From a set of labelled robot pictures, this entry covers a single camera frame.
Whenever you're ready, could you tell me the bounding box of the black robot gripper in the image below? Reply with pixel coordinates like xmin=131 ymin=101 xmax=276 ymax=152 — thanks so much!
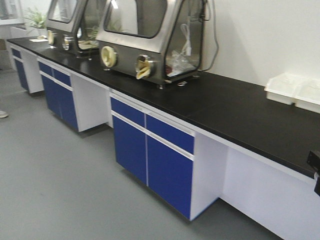
xmin=306 ymin=150 xmax=320 ymax=196

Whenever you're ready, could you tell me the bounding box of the middle white plastic bin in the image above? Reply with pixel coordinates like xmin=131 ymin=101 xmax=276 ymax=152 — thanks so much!
xmin=294 ymin=78 xmax=320 ymax=114

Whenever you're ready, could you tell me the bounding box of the white plastic bin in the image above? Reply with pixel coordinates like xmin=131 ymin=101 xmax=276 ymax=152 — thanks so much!
xmin=294 ymin=78 xmax=320 ymax=114
xmin=264 ymin=73 xmax=308 ymax=105

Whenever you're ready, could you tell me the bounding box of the left white plastic bin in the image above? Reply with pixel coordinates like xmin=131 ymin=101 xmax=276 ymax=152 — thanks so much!
xmin=264 ymin=73 xmax=308 ymax=105

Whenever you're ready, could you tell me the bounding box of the near blue white cabinet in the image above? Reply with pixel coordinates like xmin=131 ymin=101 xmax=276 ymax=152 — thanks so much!
xmin=110 ymin=90 xmax=228 ymax=220

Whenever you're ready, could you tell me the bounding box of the blue white cabinet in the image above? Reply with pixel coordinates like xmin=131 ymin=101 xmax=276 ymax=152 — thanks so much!
xmin=9 ymin=43 xmax=44 ymax=94
xmin=37 ymin=57 xmax=111 ymax=132
xmin=110 ymin=90 xmax=228 ymax=220

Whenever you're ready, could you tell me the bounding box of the near stainless glove box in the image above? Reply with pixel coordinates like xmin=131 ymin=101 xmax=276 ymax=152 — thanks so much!
xmin=96 ymin=0 xmax=218 ymax=88

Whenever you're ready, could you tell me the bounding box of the stainless glove box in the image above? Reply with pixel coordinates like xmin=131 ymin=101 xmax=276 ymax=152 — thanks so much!
xmin=96 ymin=0 xmax=218 ymax=88
xmin=46 ymin=0 xmax=106 ymax=58

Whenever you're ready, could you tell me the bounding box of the middle blue white cabinet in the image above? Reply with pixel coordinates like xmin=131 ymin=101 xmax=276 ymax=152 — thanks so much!
xmin=37 ymin=57 xmax=111 ymax=132

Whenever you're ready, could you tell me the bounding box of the far stainless glove box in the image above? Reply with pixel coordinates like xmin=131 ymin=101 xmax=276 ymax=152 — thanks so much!
xmin=46 ymin=0 xmax=106 ymax=58

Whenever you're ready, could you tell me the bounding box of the far blue white cabinet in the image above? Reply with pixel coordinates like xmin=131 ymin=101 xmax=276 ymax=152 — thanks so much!
xmin=9 ymin=43 xmax=44 ymax=94

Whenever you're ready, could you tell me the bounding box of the green potted plant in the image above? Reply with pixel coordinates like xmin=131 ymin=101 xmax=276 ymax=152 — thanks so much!
xmin=23 ymin=7 xmax=47 ymax=36

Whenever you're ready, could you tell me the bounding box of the white shoe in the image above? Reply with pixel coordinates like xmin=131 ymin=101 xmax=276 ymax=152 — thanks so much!
xmin=0 ymin=110 xmax=9 ymax=119

